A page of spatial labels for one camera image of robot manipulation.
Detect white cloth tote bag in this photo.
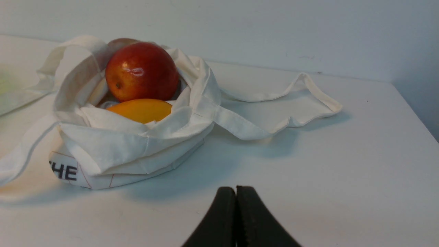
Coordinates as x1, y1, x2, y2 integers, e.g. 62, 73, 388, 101
1, 35, 342, 189

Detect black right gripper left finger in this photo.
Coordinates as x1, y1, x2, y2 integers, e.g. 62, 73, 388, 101
182, 187, 236, 247

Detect red apple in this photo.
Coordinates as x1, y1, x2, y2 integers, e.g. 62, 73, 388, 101
105, 41, 180, 103

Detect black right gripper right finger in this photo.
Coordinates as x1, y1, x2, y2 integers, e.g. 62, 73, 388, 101
236, 186, 301, 247

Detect yellow orange fruit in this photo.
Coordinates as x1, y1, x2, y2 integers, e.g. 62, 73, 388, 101
106, 98, 172, 124

